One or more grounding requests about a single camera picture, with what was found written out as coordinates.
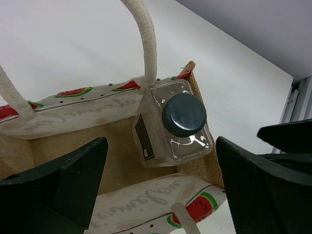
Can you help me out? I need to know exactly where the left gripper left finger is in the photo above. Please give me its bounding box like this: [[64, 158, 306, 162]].
[[0, 137, 108, 234]]

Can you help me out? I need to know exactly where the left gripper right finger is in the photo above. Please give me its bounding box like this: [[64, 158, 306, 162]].
[[216, 136, 312, 234]]

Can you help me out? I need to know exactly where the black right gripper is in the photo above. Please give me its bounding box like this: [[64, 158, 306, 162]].
[[257, 119, 312, 175]]

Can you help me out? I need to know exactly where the canvas watermelon print bag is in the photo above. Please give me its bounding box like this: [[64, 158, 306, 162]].
[[0, 0, 226, 234]]

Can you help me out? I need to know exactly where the clear bottle grey cap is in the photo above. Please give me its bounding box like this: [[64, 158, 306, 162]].
[[133, 79, 213, 167]]

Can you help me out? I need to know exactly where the right aluminium frame post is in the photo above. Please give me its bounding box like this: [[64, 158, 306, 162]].
[[279, 76, 312, 123]]

